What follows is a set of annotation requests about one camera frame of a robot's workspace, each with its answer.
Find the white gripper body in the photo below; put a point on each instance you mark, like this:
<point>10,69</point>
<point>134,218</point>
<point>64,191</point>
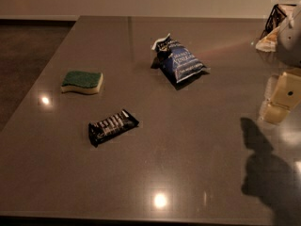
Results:
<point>292,42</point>

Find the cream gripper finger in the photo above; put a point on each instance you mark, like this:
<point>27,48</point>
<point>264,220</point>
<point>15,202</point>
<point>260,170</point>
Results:
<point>272,113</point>

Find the green and yellow sponge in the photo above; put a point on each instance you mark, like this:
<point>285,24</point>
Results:
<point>82,82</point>

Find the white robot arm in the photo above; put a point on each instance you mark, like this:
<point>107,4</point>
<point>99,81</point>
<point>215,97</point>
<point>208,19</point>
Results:
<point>282,36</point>

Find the blue chip bag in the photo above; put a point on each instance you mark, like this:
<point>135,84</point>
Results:
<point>176,60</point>

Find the black candy bar wrapper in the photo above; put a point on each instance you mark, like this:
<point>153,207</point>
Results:
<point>113,126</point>

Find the black wire basket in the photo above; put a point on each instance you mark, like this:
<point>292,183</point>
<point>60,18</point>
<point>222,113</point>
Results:
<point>278,13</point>

